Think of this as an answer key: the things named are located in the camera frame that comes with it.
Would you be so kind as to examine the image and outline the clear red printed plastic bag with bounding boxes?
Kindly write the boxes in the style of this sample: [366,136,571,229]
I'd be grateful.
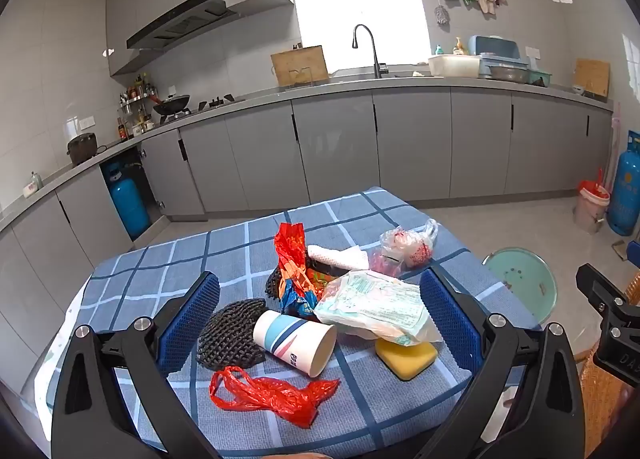
[380,218,440,269]

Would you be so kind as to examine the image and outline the yellow sponge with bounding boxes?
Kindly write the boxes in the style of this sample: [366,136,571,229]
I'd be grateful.
[375,336,439,381]

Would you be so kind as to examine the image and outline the wicker chair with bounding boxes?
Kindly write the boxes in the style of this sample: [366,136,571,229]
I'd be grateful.
[575,269,640,445]

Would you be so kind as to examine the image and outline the white foam net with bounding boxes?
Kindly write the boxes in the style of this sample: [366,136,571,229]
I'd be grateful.
[306,244,370,271]

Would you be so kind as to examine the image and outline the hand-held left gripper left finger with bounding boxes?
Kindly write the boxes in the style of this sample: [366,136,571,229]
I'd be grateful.
[50,270,223,459]

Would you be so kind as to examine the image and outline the blue dish rack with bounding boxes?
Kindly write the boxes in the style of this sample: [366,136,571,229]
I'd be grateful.
[467,35,531,80]

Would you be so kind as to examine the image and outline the red green snack packet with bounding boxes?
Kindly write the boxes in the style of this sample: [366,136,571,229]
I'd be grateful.
[305,271,343,297]

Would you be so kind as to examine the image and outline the gas stove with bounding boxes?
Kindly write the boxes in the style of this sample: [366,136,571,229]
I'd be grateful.
[160,93,246,122]

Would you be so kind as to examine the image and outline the wooden cutting board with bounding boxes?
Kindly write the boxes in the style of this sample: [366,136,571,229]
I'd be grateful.
[572,58,611,100]
[270,45,329,87]

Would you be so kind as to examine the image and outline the black kitchen faucet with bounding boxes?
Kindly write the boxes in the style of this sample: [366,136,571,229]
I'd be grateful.
[351,24,390,79]

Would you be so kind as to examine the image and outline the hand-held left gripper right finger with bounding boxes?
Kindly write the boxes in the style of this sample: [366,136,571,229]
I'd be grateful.
[415,266,587,459]

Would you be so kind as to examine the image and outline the white plastic tub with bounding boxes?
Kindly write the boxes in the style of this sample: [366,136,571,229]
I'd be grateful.
[428,54,482,78]

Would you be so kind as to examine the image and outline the white blue paper cup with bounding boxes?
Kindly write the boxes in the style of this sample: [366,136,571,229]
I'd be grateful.
[252,310,338,379]

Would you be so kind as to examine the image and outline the blue checkered tablecloth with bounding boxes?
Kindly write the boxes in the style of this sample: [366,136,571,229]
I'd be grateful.
[47,186,543,459]

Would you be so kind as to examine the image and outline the black wok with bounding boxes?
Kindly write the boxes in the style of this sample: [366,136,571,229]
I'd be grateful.
[150,94,192,117]

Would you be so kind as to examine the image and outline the dark cooking pot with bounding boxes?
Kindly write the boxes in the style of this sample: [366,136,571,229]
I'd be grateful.
[67,133,97,165]

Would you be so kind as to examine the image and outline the black foam net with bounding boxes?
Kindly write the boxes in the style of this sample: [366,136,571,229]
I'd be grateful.
[196,298,268,371]
[264,259,351,312]

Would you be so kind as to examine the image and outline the red orange snack wrapper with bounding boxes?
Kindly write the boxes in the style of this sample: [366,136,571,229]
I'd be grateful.
[274,222,331,317]

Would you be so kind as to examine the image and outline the white green wipe packet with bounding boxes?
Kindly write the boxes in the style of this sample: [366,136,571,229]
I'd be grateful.
[313,271,443,346]

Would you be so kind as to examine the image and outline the bin with red bag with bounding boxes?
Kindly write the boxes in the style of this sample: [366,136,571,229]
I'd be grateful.
[573,169,612,235]

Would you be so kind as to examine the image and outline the green round stool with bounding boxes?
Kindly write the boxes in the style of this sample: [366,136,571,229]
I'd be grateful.
[482,246,558,325]

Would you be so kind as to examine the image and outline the blue gas cylinder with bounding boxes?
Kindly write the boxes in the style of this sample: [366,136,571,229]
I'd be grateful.
[606,149,640,237]
[107,164,151,240]

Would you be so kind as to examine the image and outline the pink mop handle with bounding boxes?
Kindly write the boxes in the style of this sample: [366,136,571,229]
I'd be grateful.
[612,99,624,160]

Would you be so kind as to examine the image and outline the metal basin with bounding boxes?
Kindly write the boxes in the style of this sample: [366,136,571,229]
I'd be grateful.
[487,65,530,82]

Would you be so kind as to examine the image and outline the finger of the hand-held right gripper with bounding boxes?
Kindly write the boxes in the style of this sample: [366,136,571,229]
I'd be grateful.
[576,263,628,312]

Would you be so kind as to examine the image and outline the grey kitchen counter cabinets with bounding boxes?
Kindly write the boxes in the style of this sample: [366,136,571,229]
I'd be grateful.
[0,76,616,390]

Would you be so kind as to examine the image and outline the black range hood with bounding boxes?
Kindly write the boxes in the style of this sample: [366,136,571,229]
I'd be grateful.
[125,0,238,51]

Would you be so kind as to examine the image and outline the spice rack with bottles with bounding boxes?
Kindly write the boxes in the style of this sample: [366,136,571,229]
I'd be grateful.
[117,72,161,140]

